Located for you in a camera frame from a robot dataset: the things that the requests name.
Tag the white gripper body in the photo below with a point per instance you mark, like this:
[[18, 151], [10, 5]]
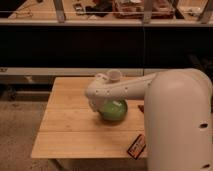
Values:
[[97, 105]]

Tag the green ceramic bowl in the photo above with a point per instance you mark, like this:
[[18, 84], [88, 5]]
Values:
[[114, 110]]

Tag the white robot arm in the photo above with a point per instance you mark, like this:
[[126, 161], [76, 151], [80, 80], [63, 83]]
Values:
[[177, 115]]

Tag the light wooden table board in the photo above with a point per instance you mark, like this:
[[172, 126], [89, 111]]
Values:
[[70, 129]]

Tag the small red brown object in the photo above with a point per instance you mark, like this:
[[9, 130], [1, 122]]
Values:
[[141, 108]]

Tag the dark rectangular snack box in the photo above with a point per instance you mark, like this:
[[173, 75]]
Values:
[[137, 147]]

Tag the clear tray of items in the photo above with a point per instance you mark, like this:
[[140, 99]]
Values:
[[134, 9]]

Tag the long shelf rail frame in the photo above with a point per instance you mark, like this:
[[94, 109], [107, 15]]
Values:
[[100, 13]]

